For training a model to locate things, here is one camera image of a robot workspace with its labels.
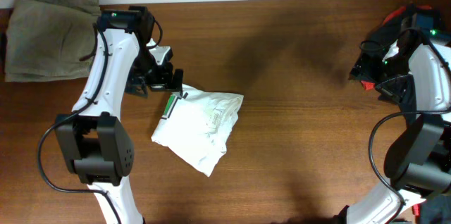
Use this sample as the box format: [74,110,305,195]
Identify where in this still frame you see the white t-shirt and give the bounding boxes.
[151,85,244,177]

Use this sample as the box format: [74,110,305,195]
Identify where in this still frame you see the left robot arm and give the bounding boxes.
[48,6,183,223]

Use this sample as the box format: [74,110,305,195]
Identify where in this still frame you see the black and red shirt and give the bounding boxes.
[348,4,451,224]

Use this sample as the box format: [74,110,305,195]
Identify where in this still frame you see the folded khaki trousers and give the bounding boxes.
[4,0,101,82]

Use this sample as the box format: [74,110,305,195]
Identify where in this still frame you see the right black cable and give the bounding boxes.
[358,28,451,224]

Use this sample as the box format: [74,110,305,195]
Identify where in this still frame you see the black cable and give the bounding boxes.
[358,28,451,224]
[37,18,165,224]

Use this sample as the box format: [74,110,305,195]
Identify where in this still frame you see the left black cable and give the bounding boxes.
[37,18,165,224]

